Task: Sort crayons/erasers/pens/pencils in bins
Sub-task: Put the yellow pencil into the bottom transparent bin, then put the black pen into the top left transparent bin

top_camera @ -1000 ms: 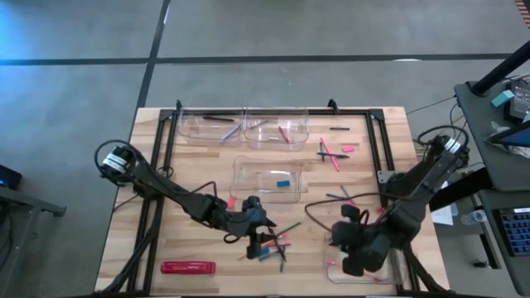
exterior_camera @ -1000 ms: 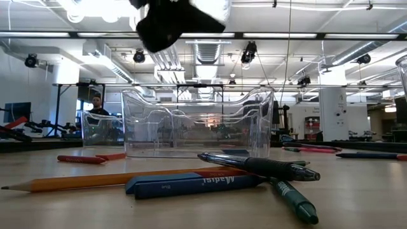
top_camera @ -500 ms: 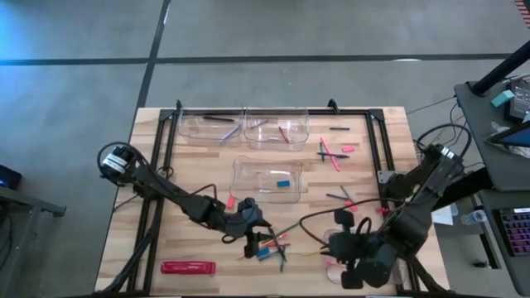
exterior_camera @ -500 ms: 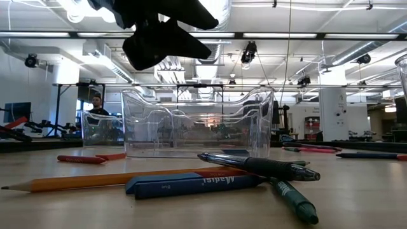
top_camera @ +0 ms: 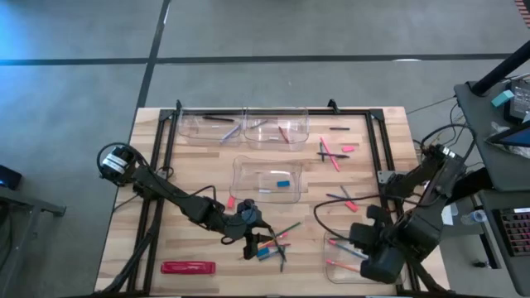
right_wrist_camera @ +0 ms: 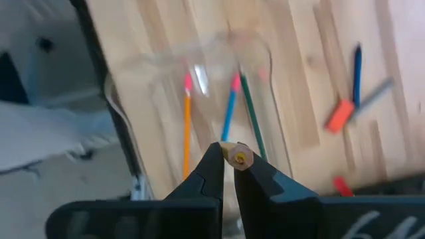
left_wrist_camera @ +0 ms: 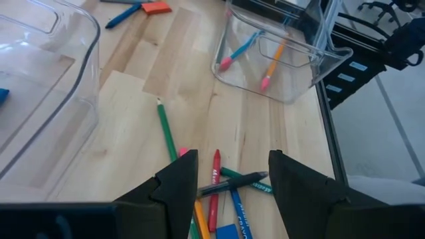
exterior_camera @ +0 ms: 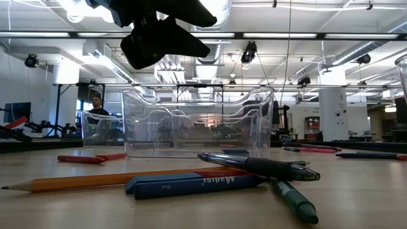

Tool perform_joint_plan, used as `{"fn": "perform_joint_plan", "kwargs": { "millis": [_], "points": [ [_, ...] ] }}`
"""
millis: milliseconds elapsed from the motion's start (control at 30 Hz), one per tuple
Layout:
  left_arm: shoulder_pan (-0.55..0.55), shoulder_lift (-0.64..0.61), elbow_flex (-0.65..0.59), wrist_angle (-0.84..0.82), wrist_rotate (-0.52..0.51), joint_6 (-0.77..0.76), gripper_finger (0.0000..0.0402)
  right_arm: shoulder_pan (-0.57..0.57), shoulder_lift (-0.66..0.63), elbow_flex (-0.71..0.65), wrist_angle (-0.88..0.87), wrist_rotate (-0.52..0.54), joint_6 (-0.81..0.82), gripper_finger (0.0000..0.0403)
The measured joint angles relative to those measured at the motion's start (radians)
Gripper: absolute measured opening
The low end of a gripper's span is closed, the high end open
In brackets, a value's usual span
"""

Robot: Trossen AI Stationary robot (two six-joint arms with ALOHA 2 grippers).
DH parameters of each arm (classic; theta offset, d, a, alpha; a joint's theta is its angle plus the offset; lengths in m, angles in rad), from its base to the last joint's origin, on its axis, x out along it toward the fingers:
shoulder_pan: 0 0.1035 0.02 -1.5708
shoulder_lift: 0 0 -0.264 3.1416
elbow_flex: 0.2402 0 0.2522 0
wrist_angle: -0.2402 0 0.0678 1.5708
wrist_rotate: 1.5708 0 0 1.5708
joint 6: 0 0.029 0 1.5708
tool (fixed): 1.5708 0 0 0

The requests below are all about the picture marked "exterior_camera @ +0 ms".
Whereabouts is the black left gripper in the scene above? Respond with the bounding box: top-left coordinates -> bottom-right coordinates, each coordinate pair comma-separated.
85,0 -> 218,70

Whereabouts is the clear plastic bin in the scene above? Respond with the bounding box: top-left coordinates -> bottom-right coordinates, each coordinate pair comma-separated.
165,106 -> 255,150
395,53 -> 407,102
81,109 -> 125,148
120,87 -> 275,159

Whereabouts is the red eraser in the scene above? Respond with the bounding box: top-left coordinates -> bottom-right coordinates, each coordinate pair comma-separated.
95,153 -> 127,161

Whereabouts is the black pen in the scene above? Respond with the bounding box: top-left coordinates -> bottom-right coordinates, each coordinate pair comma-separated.
197,151 -> 321,182
282,142 -> 343,151

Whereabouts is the blue crayon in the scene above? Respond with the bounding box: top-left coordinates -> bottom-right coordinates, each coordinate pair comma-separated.
133,174 -> 268,200

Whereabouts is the pink pen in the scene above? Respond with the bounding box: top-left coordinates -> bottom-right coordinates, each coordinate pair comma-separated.
297,147 -> 338,154

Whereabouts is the orange pencil pink eraser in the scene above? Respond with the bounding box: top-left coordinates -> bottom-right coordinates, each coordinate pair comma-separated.
1,165 -> 242,194

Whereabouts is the dark pencil pink eraser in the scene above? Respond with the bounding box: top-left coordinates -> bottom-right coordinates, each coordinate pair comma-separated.
335,151 -> 407,161

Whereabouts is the person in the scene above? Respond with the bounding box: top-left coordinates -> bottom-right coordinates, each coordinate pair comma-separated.
87,94 -> 111,116

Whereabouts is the black equipment stand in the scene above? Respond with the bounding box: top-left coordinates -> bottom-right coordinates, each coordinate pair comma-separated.
273,101 -> 292,142

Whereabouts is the red storage shelf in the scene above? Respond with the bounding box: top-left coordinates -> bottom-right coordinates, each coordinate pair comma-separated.
303,116 -> 319,141

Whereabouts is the dark monitor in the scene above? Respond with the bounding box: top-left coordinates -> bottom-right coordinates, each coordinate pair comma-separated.
3,101 -> 32,123

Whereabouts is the red and black tool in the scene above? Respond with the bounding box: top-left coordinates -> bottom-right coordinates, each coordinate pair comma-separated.
0,116 -> 32,143

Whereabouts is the silver air duct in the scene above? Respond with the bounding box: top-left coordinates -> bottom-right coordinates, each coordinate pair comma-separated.
187,0 -> 233,99

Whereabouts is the black background rig frame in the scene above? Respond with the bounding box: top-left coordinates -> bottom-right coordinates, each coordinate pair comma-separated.
52,81 -> 106,137
176,83 -> 225,115

